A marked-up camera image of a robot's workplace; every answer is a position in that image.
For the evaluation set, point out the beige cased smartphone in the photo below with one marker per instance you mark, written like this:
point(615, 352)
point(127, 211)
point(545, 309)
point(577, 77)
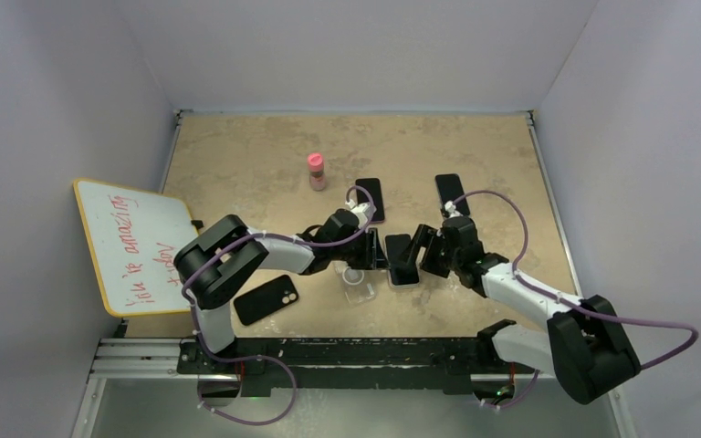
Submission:
point(401, 272)

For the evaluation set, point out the yellow framed whiteboard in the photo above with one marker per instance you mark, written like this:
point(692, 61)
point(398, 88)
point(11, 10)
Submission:
point(133, 236)

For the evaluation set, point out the pink capped small bottle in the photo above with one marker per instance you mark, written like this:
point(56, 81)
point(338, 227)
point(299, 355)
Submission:
point(316, 166)

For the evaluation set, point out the clear magsafe phone case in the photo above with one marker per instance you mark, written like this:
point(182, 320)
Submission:
point(356, 284)

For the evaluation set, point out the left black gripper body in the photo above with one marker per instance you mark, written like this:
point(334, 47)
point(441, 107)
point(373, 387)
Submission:
point(354, 253)

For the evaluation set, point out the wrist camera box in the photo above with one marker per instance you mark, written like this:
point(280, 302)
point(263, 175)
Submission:
point(450, 210)
point(364, 212)

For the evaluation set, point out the purple edged smartphone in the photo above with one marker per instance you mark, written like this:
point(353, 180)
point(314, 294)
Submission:
point(372, 193)

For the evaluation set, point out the black phone case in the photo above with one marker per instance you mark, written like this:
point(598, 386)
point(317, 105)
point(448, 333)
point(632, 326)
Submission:
point(265, 300)

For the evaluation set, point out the black smartphone far right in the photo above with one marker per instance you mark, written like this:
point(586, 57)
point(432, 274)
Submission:
point(449, 187)

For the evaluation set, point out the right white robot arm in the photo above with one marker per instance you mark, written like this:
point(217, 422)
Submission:
point(579, 341)

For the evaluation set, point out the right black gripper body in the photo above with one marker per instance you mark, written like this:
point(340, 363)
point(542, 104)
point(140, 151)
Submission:
point(455, 256)

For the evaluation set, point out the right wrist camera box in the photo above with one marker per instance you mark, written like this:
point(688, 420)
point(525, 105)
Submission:
point(450, 210)

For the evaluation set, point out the black mounting rail base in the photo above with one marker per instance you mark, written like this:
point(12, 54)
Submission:
point(454, 366)

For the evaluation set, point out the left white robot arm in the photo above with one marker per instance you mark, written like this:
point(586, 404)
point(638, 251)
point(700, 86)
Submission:
point(217, 263)

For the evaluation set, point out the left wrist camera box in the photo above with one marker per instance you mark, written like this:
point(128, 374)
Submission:
point(364, 212)

